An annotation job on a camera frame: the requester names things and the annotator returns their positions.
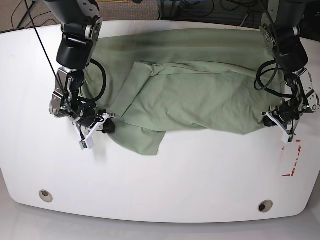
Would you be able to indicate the green t-shirt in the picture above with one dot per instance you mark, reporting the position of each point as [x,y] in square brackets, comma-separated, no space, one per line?
[184,79]

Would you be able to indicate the left table grommet hole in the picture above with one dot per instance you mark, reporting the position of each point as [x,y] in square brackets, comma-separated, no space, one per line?
[45,196]

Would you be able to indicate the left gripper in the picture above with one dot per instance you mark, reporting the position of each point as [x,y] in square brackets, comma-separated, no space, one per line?
[272,118]

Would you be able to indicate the table grommet hole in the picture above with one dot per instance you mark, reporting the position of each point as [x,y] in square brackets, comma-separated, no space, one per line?
[45,196]
[265,206]

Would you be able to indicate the red tape rectangle marking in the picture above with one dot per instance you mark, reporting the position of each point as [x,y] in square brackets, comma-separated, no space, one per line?
[289,158]

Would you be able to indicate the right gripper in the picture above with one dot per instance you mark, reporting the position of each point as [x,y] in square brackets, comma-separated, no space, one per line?
[101,122]

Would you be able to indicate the right table grommet hole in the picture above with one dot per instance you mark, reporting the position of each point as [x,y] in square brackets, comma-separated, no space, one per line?
[265,206]

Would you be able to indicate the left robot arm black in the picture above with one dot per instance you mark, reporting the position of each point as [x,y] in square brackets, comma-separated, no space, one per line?
[281,33]

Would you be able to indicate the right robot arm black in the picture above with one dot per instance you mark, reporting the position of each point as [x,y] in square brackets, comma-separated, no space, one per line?
[81,23]

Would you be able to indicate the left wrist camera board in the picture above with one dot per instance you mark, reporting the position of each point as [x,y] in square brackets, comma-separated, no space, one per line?
[287,137]

